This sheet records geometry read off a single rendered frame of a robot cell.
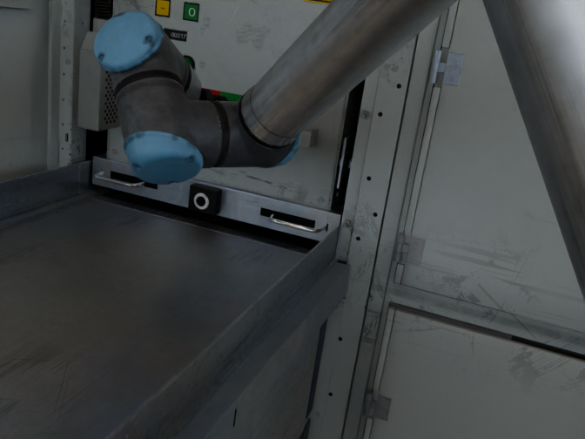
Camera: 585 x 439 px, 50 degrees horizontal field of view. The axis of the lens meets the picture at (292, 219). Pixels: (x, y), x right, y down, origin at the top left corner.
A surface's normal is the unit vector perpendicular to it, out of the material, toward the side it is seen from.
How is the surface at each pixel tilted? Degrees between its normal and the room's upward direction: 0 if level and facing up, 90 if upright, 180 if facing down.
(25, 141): 90
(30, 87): 90
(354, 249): 90
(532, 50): 98
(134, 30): 56
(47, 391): 0
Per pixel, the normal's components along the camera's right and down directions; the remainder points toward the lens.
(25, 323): 0.13, -0.94
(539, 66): -0.93, 0.13
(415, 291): -0.35, 0.25
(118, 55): -0.25, -0.34
